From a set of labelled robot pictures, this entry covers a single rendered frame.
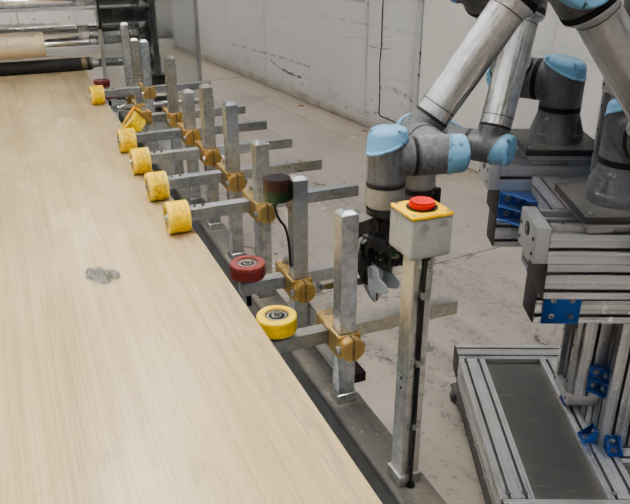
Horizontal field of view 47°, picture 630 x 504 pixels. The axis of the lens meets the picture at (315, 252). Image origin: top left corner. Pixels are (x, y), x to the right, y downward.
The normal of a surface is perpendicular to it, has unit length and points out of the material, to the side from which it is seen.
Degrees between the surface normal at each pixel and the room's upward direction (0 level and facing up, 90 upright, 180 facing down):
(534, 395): 0
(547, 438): 0
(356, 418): 0
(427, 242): 90
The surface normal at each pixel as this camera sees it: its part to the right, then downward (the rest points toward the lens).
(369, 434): 0.00, -0.91
